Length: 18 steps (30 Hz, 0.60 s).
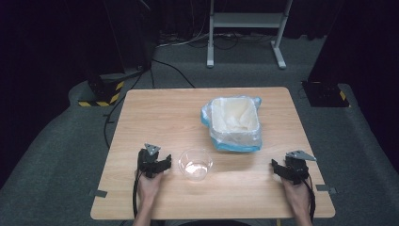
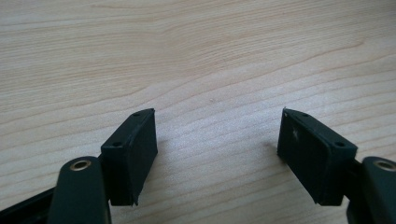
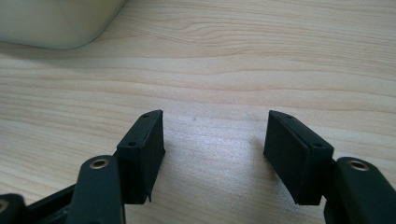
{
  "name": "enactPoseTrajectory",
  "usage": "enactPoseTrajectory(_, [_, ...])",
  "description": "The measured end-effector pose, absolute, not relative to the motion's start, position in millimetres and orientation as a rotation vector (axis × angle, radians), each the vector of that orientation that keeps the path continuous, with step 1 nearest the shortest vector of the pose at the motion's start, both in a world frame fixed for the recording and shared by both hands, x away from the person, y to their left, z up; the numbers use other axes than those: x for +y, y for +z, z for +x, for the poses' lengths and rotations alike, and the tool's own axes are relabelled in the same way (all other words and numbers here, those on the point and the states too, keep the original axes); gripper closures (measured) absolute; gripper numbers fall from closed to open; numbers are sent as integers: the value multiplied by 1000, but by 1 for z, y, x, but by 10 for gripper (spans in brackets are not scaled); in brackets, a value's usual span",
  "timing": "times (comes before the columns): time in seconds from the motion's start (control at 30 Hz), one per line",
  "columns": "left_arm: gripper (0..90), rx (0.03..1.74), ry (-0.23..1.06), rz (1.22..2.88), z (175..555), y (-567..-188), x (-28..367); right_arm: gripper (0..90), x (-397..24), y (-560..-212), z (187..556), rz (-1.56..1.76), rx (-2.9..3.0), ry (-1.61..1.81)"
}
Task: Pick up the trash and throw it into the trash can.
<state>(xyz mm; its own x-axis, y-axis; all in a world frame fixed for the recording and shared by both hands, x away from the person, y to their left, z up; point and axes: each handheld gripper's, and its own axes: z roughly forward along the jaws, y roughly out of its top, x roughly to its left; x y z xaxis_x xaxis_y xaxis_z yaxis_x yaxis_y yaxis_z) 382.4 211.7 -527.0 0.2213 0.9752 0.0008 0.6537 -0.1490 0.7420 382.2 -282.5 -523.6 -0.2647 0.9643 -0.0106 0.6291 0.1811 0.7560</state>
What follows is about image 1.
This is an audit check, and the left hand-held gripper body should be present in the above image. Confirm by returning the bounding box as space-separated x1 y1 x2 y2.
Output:
136 143 161 179

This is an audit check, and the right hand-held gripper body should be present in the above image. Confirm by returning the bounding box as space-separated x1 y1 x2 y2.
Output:
284 150 317 186

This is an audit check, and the clear plastic bowl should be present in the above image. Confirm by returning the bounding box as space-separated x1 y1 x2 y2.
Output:
178 148 215 182

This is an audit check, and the grey tape strip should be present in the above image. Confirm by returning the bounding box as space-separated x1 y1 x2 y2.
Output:
88 188 108 199
314 184 339 195

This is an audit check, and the blue bin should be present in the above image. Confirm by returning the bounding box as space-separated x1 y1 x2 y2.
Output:
200 95 263 153

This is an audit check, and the clear plastic bin liner bag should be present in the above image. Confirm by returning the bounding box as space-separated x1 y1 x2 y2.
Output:
200 95 263 149

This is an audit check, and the black base with yellow mark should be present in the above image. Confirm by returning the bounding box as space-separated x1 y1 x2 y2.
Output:
301 80 351 108

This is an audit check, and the black base with yellow stripes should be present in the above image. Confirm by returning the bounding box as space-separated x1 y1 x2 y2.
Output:
77 74 125 108

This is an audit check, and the white metal stand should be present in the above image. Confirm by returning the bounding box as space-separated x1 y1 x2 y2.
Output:
205 0 295 71

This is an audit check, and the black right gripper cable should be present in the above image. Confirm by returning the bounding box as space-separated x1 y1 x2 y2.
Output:
302 177 316 224

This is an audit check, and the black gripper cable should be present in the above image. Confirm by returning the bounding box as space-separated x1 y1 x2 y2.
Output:
132 170 141 219
302 177 316 224

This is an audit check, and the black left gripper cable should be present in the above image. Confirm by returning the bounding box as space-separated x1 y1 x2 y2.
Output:
132 170 141 219

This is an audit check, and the black floor cable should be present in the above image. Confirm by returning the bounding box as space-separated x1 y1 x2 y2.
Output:
103 57 196 149

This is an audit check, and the white floor cable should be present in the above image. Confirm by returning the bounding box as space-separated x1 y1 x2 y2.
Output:
155 32 211 49

